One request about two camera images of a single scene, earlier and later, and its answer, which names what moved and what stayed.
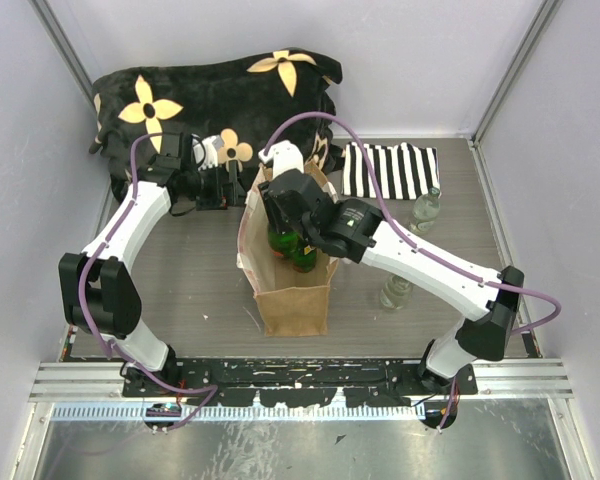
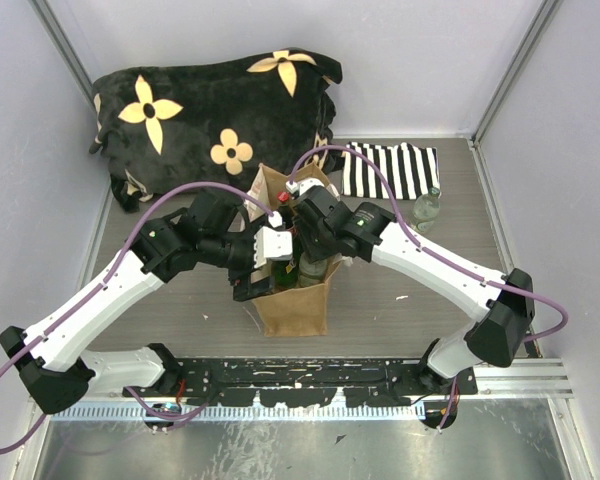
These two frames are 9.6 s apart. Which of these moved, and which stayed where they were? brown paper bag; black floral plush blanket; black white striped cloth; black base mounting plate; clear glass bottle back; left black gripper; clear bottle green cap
Moved: left black gripper; clear bottle green cap
Stayed: black floral plush blanket; brown paper bag; black white striped cloth; clear glass bottle back; black base mounting plate
